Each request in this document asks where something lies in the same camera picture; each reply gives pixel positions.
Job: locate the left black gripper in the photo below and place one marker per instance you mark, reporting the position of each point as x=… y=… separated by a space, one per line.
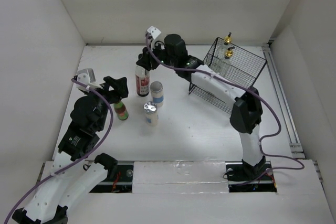
x=120 y=90

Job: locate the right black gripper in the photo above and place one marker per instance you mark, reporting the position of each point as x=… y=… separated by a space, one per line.
x=146 y=59

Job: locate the black-capped dark sauce bottle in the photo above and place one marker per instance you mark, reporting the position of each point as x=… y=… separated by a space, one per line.
x=142 y=78

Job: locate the green-label brown sauce bottle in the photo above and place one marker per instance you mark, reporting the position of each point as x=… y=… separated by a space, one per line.
x=121 y=111

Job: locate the gold-capped oil dispenser bottle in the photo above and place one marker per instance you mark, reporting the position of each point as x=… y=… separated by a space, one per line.
x=224 y=68

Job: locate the clear square glass bottle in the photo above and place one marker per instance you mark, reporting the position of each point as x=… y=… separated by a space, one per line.
x=225 y=51

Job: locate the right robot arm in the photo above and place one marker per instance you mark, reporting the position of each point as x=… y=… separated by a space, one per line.
x=245 y=106

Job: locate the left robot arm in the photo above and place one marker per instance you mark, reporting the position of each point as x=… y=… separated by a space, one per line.
x=55 y=197

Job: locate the rear silver-lid salt shaker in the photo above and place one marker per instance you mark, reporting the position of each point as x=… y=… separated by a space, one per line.
x=156 y=89

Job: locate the silver-lid salt shaker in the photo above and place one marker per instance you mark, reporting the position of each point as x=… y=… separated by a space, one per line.
x=151 y=113
x=156 y=89

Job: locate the front silver-lid salt shaker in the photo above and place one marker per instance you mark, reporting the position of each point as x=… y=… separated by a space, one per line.
x=151 y=113

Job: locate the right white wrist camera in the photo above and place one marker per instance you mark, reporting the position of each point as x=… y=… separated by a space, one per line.
x=152 y=33

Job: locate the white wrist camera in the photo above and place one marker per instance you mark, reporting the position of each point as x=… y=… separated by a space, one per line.
x=85 y=79
x=152 y=33

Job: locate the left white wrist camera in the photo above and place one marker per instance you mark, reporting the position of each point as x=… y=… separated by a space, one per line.
x=85 y=79

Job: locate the black wire rack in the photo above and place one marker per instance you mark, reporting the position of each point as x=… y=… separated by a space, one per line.
x=245 y=65

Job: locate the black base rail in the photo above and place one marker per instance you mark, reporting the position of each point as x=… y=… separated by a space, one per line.
x=204 y=177

